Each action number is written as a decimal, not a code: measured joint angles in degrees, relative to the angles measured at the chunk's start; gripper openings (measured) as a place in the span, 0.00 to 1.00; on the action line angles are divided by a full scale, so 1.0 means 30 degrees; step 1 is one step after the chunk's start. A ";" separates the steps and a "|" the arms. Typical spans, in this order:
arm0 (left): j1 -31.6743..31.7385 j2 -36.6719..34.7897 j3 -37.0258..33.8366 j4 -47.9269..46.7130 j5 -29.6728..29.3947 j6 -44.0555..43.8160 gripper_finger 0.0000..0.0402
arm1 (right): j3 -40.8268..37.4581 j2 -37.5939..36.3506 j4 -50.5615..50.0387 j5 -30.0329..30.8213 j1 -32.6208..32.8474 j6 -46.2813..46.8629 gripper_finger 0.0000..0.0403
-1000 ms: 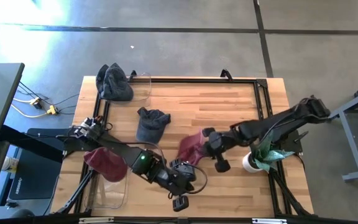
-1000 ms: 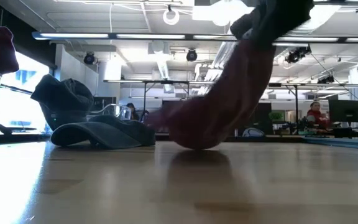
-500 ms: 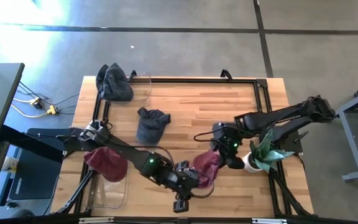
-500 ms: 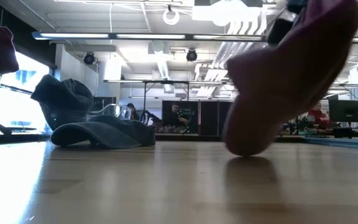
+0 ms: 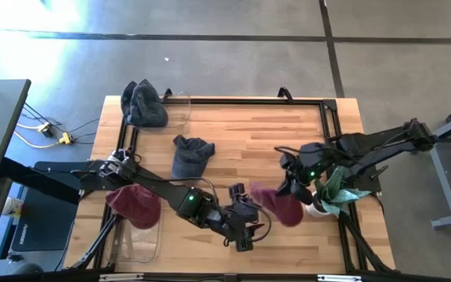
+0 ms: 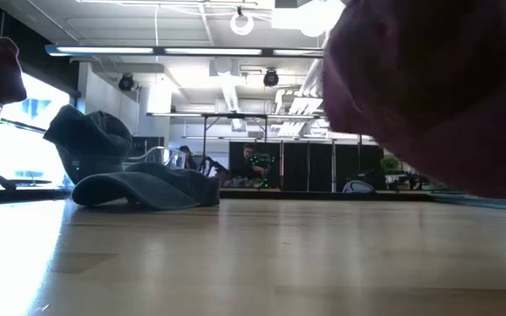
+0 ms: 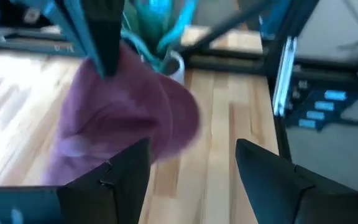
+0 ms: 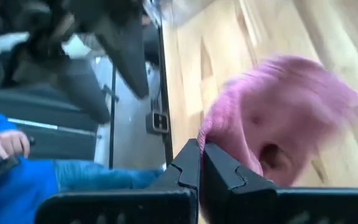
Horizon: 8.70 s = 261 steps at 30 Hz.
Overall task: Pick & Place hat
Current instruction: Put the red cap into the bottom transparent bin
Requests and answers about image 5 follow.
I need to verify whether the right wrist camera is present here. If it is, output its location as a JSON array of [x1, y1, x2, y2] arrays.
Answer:
[[279, 150, 298, 170]]

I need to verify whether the red denim cap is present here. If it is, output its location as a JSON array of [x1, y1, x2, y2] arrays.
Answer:
[[250, 181, 305, 228], [105, 183, 163, 230]]

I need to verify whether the blue denim cap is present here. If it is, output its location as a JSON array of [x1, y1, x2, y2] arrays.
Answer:
[[126, 78, 170, 128], [170, 135, 216, 180], [121, 81, 139, 118]]

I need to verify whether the silver LED light bar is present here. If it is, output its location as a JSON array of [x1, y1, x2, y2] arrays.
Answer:
[[317, 274, 363, 282], [99, 274, 145, 282]]

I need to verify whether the green cloth with white cup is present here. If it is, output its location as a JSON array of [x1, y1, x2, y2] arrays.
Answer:
[[305, 166, 373, 219]]

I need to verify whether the black aluminium table frame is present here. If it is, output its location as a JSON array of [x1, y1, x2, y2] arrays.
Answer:
[[70, 96, 397, 274]]

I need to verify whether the black diagonal rig strut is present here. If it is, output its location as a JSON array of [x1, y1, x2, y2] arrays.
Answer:
[[0, 156, 82, 207]]

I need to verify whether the person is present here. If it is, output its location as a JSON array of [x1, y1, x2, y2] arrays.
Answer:
[[12, 262, 45, 275]]

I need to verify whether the white paper cup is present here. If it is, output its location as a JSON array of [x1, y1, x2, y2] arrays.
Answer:
[[1, 197, 25, 219]]

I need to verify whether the black overhead rig beam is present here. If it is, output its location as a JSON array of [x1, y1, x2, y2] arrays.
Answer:
[[0, 269, 451, 282]]

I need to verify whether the clear plastic bin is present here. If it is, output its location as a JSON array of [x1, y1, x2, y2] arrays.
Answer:
[[128, 92, 192, 136], [106, 186, 163, 264]]

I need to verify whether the grey metal table frame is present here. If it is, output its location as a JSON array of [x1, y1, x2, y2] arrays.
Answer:
[[405, 99, 451, 230]]

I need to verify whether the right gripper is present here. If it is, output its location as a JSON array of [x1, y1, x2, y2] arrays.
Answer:
[[274, 141, 332, 205]]

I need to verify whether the yellow cable with connector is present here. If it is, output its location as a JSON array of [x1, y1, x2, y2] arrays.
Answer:
[[13, 121, 74, 150]]

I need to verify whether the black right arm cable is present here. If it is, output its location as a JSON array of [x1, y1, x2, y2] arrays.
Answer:
[[274, 143, 362, 169]]

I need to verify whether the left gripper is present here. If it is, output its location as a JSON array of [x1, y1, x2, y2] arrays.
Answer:
[[209, 183, 265, 253]]

